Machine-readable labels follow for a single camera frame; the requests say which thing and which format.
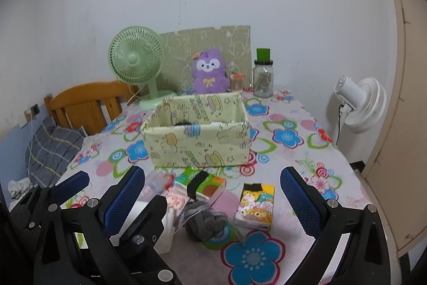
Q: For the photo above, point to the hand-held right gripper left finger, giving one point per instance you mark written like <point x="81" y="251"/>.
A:
<point x="122" y="203"/>

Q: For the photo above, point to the yellow cartoon fabric storage box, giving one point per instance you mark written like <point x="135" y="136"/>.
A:
<point x="196" y="144"/>

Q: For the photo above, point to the clear plastic packet pink contents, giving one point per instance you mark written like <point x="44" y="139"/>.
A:
<point x="173" y="198"/>

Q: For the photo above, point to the grey plaid pillow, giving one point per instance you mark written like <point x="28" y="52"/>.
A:
<point x="53" y="148"/>

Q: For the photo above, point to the beige door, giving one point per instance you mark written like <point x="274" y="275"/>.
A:
<point x="407" y="104"/>

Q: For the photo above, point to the patterned cardboard board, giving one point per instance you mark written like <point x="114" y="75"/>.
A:
<point x="213" y="38"/>

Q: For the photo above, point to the white standing fan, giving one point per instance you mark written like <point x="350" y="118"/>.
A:
<point x="365" y="104"/>

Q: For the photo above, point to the orange scissors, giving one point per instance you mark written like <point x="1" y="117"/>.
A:
<point x="237" y="74"/>

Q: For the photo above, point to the white cloth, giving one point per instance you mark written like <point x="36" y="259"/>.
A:
<point x="20" y="188"/>
<point x="165" y="235"/>

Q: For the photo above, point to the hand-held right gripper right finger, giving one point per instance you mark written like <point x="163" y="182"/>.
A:
<point x="302" y="203"/>

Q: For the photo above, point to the green tissue pack black tape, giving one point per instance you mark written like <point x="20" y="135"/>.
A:
<point x="208" y="186"/>

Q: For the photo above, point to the grey rolled socks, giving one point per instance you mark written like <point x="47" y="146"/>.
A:
<point x="203" y="221"/>

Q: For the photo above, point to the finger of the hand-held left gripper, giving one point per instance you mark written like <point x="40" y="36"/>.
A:
<point x="146" y="221"/>
<point x="71" y="184"/>

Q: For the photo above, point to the white crumpled cloth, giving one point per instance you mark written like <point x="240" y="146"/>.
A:
<point x="20" y="188"/>

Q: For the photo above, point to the yellow cartoon tissue pack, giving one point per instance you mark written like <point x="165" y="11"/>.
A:
<point x="255" y="206"/>

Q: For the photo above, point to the green desk fan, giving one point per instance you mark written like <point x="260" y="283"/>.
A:
<point x="136" y="54"/>

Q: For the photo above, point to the purple plush toy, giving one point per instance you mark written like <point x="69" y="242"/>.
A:
<point x="209" y="74"/>

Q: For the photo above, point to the pink ribbed cloth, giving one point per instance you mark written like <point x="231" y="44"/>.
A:
<point x="227" y="202"/>

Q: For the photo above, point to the toothpick holder with orange lid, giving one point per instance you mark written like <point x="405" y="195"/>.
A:
<point x="237" y="84"/>

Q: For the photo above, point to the green plastic cup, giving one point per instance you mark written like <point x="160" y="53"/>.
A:
<point x="263" y="54"/>

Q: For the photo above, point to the glass jar mug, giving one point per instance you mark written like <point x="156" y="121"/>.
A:
<point x="263" y="81"/>

